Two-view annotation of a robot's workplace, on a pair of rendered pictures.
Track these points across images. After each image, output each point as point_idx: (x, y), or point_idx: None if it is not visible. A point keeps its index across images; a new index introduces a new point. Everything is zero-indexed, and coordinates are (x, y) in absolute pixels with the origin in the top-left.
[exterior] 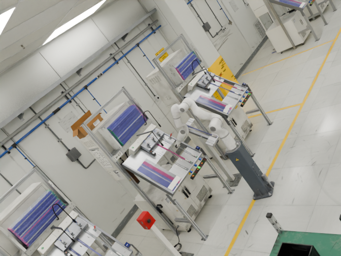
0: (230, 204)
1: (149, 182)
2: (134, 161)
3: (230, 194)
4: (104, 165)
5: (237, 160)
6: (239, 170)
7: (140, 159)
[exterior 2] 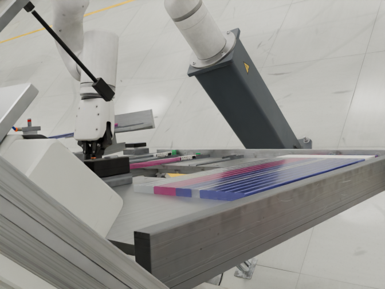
0: (302, 253)
1: (341, 202)
2: (133, 212)
3: (256, 266)
4: None
5: (248, 68)
6: (261, 105)
7: (129, 200)
